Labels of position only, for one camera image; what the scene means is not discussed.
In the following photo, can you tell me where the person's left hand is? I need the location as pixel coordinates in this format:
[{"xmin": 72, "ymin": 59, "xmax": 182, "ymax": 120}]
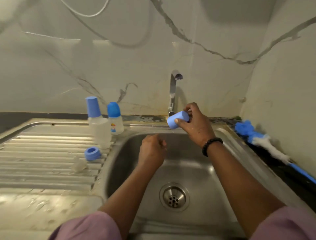
[{"xmin": 137, "ymin": 134, "xmax": 168, "ymax": 170}]

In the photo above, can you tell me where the person's right hand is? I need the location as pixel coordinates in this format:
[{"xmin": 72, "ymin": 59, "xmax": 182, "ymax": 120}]
[{"xmin": 175, "ymin": 102, "xmax": 216, "ymax": 148}]

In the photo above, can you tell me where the blue cylindrical bottle cap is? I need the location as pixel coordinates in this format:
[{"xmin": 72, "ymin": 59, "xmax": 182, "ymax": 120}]
[{"xmin": 166, "ymin": 110, "xmax": 191, "ymax": 130}]

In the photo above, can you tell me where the blue and white bottle brush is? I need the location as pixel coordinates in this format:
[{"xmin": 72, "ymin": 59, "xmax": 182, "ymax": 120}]
[{"xmin": 234, "ymin": 120, "xmax": 316, "ymax": 185}]

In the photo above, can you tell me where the cartoon print baby bottle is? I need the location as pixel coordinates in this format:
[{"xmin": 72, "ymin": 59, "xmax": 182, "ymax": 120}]
[{"xmin": 107, "ymin": 102, "xmax": 125, "ymax": 135}]

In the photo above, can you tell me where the translucent bottle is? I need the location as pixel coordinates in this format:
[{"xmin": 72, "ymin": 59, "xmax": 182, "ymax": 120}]
[
  {"xmin": 88, "ymin": 116, "xmax": 113, "ymax": 150},
  {"xmin": 85, "ymin": 96, "xmax": 103, "ymax": 122}
]

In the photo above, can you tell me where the blue collar ring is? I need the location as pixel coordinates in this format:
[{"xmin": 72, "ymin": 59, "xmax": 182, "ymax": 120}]
[{"xmin": 84, "ymin": 146, "xmax": 103, "ymax": 162}]

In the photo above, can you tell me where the translucent bottle front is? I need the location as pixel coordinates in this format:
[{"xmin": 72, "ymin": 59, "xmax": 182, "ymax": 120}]
[{"xmin": 85, "ymin": 96, "xmax": 103, "ymax": 122}]

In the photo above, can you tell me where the clear silicone nipple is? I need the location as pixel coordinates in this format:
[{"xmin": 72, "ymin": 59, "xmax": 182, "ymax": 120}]
[{"xmin": 70, "ymin": 156, "xmax": 89, "ymax": 173}]

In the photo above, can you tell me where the person's right forearm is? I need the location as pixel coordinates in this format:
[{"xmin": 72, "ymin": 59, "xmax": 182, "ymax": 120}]
[{"xmin": 205, "ymin": 141, "xmax": 287, "ymax": 238}]

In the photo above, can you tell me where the person's left forearm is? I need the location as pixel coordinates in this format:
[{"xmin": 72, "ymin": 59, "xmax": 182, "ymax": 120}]
[{"xmin": 99, "ymin": 165, "xmax": 161, "ymax": 238}]

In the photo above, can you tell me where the chrome sink faucet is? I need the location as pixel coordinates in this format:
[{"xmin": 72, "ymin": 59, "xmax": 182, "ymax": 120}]
[{"xmin": 168, "ymin": 70, "xmax": 184, "ymax": 117}]

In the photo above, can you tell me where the metal sink drain strainer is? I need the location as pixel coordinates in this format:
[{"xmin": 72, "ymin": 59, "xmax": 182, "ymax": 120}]
[{"xmin": 158, "ymin": 182, "xmax": 191, "ymax": 213}]

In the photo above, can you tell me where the pink shirt sleeve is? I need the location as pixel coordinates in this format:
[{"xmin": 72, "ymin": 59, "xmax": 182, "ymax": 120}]
[
  {"xmin": 249, "ymin": 205, "xmax": 316, "ymax": 240},
  {"xmin": 48, "ymin": 211, "xmax": 123, "ymax": 240}
]

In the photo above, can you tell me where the stainless steel sink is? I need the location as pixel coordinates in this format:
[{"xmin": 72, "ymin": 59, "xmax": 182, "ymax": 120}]
[{"xmin": 0, "ymin": 118, "xmax": 316, "ymax": 240}]

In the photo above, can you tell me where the black bead bracelet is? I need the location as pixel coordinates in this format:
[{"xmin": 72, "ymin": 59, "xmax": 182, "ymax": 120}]
[{"xmin": 201, "ymin": 137, "xmax": 224, "ymax": 158}]

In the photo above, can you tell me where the white cable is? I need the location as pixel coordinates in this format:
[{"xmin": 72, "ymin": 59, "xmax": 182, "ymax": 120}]
[{"xmin": 60, "ymin": 0, "xmax": 110, "ymax": 18}]

